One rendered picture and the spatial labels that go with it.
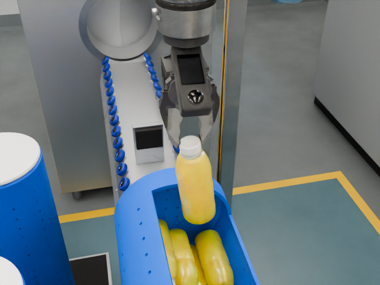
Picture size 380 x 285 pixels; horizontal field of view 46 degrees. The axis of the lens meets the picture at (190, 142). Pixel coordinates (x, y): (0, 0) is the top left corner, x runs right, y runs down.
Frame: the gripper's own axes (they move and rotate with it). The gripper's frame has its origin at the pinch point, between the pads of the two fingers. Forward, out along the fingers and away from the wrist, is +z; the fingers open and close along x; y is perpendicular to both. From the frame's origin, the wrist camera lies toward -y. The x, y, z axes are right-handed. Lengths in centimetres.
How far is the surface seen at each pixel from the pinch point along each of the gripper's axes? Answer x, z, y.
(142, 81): -1, 52, 118
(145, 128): 4, 36, 58
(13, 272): 41, 39, 11
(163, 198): 3.5, 29.0, 16.9
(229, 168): -31, 71, 72
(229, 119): -30, 47, 72
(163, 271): 7.3, 21.4, -10.1
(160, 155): -1, 49, 58
